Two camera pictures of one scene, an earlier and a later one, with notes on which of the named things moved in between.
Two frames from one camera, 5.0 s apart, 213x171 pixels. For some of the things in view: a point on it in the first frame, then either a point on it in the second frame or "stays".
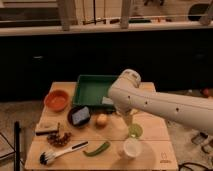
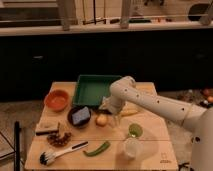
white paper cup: [132, 147] stays
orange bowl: [56, 100] stays
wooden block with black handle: [47, 128] stays
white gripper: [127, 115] to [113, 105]
